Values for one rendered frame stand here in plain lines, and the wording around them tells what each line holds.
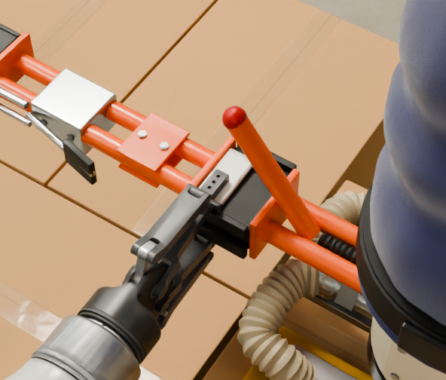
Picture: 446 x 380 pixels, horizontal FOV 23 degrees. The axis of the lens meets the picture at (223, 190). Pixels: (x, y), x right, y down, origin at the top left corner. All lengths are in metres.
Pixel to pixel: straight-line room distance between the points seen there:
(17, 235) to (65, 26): 0.46
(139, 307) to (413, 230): 0.29
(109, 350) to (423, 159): 0.36
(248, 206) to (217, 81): 0.87
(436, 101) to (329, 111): 1.19
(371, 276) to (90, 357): 0.26
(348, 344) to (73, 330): 0.32
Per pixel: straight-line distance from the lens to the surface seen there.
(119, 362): 0.98
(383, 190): 0.86
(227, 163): 1.10
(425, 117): 0.75
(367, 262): 0.91
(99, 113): 1.17
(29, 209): 1.78
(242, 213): 1.07
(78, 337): 0.98
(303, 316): 1.18
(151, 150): 1.13
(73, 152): 1.13
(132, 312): 1.00
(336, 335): 1.17
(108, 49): 1.99
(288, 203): 1.05
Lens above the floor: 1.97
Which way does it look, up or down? 53 degrees down
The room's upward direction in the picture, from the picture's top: straight up
